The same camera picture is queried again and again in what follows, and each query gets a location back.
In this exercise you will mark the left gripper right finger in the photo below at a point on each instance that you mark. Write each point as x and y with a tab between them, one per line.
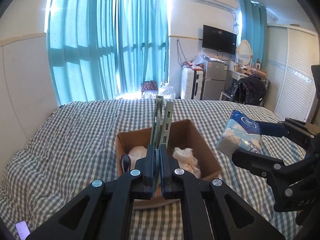
211	209

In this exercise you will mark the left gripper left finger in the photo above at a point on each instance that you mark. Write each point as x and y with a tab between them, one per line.
103	210

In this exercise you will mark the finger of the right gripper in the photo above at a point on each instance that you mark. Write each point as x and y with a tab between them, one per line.
257	164
272	129

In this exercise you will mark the blue tissue pack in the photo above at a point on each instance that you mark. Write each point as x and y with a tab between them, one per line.
240	133

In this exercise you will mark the cream cloth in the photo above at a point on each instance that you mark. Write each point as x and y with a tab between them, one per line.
187	161

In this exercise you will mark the white knit glove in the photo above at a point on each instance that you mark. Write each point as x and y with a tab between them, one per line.
128	161

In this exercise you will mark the grey-green folding hanger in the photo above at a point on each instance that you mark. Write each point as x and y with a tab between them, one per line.
160	133

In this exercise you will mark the black clothes on chair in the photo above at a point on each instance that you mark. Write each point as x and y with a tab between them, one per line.
251	90

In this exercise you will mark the checkered bed cover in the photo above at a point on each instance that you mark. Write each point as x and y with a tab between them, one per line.
77	144

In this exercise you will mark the white wardrobe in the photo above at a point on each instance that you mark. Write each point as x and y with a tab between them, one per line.
291	51

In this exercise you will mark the white oval mirror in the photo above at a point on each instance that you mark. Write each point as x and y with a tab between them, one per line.
244	53

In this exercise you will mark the brown cardboard box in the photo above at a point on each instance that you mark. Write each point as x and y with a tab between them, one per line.
186	145

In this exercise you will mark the silver mini fridge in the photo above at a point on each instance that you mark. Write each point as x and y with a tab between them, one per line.
215	73

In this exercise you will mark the smartphone with lit screen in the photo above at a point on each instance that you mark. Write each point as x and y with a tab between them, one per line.
22	230

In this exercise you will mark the white suitcase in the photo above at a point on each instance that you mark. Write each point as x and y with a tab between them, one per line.
191	82

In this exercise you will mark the white plastic bag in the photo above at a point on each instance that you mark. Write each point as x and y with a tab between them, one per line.
166	91

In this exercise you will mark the teal side curtain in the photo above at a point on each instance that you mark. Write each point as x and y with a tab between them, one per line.
254	29

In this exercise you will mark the red patterned bag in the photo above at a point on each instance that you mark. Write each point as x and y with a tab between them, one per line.
149	88

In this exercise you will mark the teal window curtain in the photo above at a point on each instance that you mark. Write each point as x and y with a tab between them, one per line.
102	49

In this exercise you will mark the black wall television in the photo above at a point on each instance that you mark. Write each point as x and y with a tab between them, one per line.
218	39

